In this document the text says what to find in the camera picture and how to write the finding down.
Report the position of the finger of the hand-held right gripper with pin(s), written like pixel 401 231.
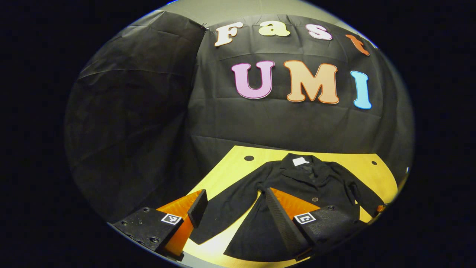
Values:
pixel 381 208

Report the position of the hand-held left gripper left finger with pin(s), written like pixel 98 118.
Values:
pixel 199 209

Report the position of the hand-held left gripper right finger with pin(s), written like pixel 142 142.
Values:
pixel 282 220

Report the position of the black button jacket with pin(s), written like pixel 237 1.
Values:
pixel 241 204

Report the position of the black backdrop cloth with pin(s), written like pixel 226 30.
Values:
pixel 260 119

